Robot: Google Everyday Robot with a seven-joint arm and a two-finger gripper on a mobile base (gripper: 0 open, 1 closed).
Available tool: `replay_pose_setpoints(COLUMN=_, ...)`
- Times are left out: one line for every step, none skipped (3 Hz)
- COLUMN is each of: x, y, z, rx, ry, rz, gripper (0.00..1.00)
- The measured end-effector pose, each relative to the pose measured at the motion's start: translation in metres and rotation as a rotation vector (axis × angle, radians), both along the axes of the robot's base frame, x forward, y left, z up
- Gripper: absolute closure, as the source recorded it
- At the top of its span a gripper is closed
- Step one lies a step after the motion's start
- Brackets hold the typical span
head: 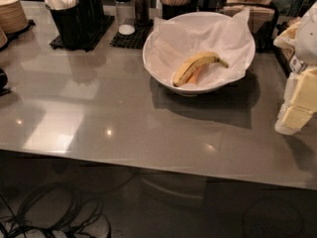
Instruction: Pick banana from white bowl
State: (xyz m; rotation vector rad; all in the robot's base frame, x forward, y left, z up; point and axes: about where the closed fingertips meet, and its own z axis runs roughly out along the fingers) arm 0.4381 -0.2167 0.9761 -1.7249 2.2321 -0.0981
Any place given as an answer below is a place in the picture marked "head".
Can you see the white bowl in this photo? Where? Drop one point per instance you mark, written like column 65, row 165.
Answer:
column 185, row 86

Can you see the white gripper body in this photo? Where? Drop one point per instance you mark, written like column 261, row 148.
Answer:
column 308, row 39

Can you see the black object left edge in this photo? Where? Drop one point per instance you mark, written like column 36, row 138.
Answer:
column 3, row 83

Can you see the black cutlery holder rear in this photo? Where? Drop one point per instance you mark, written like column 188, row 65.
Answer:
column 91, row 13

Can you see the stack of brown lids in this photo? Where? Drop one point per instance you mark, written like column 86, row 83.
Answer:
column 12, row 16

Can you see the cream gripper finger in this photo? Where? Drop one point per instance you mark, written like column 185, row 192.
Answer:
column 301, row 89
column 291, row 119

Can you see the salt shaker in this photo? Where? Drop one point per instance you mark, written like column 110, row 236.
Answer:
column 125, row 17

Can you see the white paper liner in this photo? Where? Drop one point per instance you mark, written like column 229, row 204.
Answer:
column 201, row 37

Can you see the black mesh mat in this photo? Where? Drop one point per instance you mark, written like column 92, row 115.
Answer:
column 134, row 41
column 90, row 39

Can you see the black mat under lids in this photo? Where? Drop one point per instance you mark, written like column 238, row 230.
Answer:
column 13, row 36

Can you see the black cutlery holder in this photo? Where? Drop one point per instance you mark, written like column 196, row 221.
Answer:
column 91, row 13
column 69, row 26

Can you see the black cutlery holder front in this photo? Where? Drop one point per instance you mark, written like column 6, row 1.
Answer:
column 69, row 26

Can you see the black mesh mat left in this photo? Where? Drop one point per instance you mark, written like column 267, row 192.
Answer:
column 90, row 39

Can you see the pepper shaker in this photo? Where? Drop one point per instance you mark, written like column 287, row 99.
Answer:
column 142, row 11

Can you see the yellow banana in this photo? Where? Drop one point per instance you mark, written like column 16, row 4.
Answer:
column 187, row 69

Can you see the black mesh mat centre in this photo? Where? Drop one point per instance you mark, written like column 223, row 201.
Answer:
column 134, row 41

